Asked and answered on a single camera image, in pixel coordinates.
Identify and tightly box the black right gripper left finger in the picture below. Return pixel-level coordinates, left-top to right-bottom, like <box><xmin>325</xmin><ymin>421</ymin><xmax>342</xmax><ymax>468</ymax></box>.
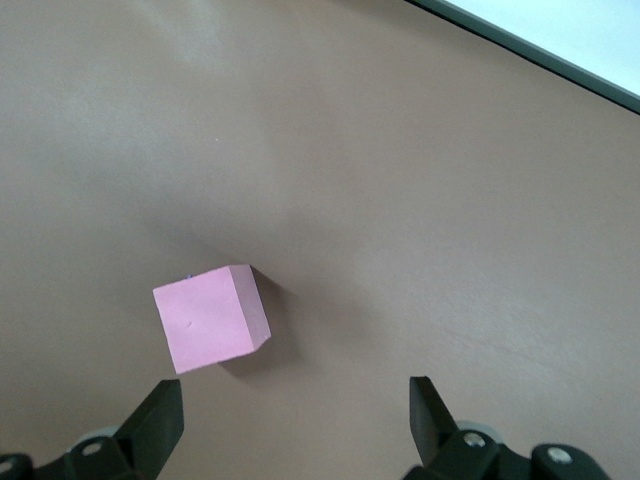
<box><xmin>0</xmin><ymin>378</ymin><xmax>185</xmax><ymax>480</ymax></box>

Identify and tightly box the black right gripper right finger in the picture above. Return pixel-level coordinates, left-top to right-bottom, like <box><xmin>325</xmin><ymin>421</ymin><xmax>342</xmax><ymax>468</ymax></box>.
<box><xmin>402</xmin><ymin>375</ymin><xmax>614</xmax><ymax>480</ymax></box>

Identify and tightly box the pink foam cube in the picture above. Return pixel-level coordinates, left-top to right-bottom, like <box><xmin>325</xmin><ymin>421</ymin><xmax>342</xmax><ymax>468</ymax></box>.
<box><xmin>152</xmin><ymin>263</ymin><xmax>273</xmax><ymax>376</ymax></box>

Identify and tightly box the brown table cover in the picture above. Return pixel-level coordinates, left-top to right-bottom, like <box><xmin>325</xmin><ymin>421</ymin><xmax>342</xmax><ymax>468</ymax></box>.
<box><xmin>0</xmin><ymin>0</ymin><xmax>640</xmax><ymax>480</ymax></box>

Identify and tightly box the black table edge strip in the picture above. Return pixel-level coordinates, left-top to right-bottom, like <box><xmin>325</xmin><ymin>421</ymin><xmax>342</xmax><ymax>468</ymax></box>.
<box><xmin>404</xmin><ymin>0</ymin><xmax>640</xmax><ymax>115</ymax></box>

